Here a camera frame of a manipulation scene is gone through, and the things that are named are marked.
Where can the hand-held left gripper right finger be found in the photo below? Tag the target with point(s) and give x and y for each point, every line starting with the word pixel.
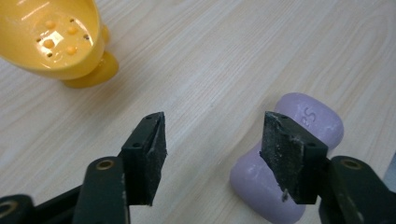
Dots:
pixel 299 165

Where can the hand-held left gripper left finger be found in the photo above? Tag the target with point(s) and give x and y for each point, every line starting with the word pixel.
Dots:
pixel 141 161

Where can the purple dumbbell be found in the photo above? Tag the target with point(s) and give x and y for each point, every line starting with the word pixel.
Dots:
pixel 261 189

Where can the yellow plastic goblet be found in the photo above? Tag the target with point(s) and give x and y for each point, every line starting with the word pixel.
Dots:
pixel 53 37

